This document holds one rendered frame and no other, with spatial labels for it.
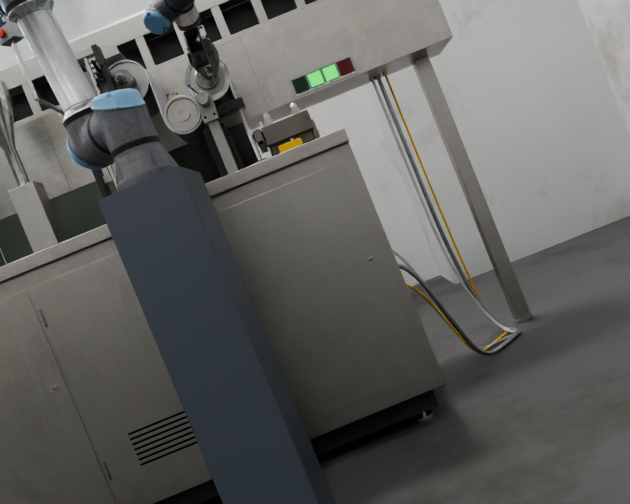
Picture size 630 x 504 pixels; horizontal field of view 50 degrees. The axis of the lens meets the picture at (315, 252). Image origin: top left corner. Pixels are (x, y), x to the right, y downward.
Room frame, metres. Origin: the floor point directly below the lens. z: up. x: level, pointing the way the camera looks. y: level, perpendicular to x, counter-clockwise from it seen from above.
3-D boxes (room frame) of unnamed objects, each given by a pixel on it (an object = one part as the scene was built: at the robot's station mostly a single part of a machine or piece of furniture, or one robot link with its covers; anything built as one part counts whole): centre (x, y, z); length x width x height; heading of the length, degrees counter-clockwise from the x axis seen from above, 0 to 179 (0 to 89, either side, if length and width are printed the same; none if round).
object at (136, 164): (1.58, 0.29, 0.95); 0.15 x 0.15 x 0.10
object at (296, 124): (2.38, -0.07, 1.00); 0.40 x 0.16 x 0.06; 0
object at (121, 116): (1.58, 0.30, 1.07); 0.13 x 0.12 x 0.14; 44
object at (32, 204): (2.32, 0.83, 1.18); 0.14 x 0.14 x 0.57
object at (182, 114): (2.34, 0.23, 1.17); 0.26 x 0.12 x 0.12; 0
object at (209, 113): (2.18, 0.15, 1.05); 0.06 x 0.05 x 0.31; 0
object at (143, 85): (2.35, 0.36, 1.33); 0.25 x 0.14 x 0.14; 0
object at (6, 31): (2.24, 0.66, 1.66); 0.07 x 0.07 x 0.10; 65
